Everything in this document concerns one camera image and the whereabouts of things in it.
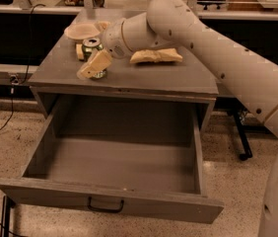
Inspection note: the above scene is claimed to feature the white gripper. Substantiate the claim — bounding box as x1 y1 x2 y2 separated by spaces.
77 18 129 79

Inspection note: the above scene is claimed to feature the green soda can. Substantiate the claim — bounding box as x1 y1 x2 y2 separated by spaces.
82 38 106 79

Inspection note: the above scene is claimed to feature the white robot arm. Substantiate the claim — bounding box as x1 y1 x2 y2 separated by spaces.
80 0 278 237

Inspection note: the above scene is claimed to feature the open grey top drawer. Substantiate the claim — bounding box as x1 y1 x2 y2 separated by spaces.
0 95 224 224

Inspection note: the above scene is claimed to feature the beige shallow bowl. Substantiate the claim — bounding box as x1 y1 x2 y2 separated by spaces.
64 23 100 40

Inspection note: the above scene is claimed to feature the yellow sponge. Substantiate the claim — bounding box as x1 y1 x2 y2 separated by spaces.
76 43 84 61

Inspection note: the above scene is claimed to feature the grey cabinet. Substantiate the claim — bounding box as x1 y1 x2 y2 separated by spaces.
28 9 220 133

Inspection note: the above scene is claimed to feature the chip bag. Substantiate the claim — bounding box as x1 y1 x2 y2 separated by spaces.
130 48 182 64

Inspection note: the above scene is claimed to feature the black stand leg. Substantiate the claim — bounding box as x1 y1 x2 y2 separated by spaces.
233 111 252 161

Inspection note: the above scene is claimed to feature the black cable on floor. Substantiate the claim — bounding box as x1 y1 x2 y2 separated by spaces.
0 3 47 142

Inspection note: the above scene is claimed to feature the black drawer handle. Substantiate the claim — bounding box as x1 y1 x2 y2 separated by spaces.
87 197 124 213

